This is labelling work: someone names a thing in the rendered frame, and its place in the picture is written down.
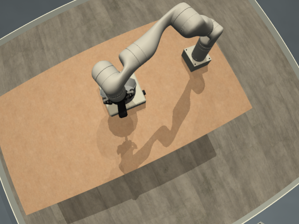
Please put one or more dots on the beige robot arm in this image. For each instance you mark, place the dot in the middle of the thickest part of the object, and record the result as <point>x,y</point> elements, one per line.
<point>182,18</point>

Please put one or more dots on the grey frying pan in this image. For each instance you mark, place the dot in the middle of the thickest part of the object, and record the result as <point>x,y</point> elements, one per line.
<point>122,111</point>

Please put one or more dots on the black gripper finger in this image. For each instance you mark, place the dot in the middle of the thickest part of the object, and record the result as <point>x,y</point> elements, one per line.
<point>131,94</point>
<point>106,101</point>

